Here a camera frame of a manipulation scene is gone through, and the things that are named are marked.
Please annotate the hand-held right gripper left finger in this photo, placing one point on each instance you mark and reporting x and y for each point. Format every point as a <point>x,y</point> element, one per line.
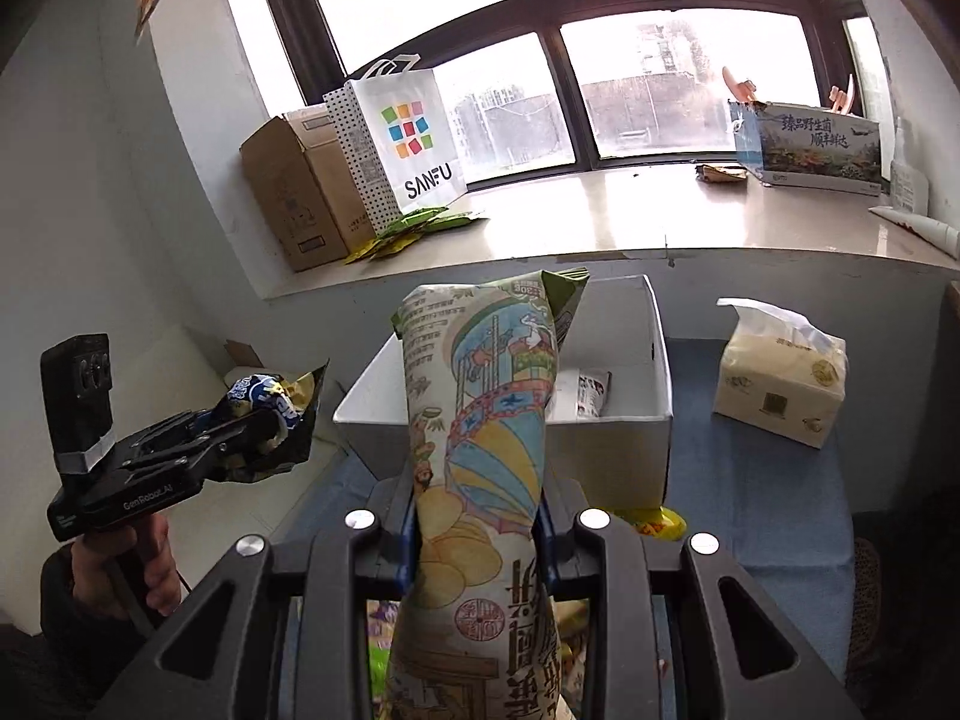
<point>409,540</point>

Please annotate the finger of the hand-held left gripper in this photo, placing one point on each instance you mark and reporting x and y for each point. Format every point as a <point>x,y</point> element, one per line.
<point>176,431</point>
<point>225,454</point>

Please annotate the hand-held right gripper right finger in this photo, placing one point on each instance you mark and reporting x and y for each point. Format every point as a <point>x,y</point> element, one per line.
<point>549,547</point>

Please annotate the yellow snack packet blue logo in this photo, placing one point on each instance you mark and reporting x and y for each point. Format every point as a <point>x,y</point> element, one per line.
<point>296,427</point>

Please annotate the white cardboard box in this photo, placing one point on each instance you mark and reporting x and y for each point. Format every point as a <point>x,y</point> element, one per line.
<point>622,450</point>

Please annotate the illustrated chip bag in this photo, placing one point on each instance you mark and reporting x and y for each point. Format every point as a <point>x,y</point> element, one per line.
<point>480,427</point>

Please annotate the person's left forearm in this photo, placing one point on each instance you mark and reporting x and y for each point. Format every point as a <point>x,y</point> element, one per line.
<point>60,652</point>

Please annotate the person's left hand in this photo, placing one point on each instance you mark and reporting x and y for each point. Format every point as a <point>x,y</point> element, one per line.
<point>161,570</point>

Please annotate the purple green snack packet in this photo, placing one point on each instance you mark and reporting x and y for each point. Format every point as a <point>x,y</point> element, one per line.
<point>379,630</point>

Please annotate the pale green snack packet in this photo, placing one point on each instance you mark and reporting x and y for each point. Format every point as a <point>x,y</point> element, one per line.
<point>574,645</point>

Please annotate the cardboard flap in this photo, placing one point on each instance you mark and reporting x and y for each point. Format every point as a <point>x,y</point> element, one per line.
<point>240,352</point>

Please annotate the white printed snack packet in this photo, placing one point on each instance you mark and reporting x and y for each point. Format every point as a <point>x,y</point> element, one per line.
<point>592,394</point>

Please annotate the blue cloth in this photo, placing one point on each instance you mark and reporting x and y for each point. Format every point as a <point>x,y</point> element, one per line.
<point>750,510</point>

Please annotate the brown cardboard box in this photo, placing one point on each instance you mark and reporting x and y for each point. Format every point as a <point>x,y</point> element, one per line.
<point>300,187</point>

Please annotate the cream tissue pack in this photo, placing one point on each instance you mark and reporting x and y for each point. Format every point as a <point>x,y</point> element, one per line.
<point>780,390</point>

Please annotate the pile of green packets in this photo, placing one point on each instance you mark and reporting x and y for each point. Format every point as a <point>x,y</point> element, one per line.
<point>420,229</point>

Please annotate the dark mesh object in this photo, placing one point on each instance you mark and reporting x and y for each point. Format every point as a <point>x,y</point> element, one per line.
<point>868,585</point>

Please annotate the white shopping bag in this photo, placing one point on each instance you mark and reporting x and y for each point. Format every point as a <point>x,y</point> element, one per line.
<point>420,187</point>

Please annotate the brown crumpled wrapper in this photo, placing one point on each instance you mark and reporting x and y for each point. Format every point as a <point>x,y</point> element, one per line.
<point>720,173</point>

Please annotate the landscape printed box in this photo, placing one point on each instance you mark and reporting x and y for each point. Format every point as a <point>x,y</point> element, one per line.
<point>817,150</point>

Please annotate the white tube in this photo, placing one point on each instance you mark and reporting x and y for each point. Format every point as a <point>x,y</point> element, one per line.
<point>919,225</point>

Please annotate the pink clip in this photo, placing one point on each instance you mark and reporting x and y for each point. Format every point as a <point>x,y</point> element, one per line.
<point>739,84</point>
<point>844,95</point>

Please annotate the small white carton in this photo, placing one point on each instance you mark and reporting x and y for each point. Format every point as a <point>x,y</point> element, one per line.
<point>909,187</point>

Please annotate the dark window frame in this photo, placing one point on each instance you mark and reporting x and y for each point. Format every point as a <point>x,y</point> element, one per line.
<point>296,15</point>

